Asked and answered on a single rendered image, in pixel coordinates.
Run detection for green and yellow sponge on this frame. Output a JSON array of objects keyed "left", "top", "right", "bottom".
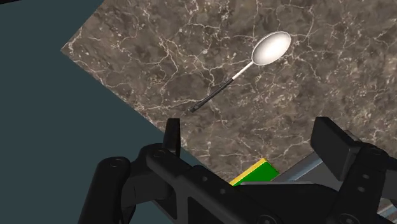
[{"left": 228, "top": 157, "right": 280, "bottom": 187}]

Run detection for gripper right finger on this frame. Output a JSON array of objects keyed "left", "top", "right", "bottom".
[{"left": 310, "top": 116, "right": 397, "bottom": 224}]

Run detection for white spoon with black handle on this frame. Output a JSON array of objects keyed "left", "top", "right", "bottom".
[{"left": 189, "top": 31, "right": 292, "bottom": 113}]

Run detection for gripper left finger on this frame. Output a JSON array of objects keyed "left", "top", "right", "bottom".
[{"left": 77, "top": 117, "right": 249, "bottom": 224}]

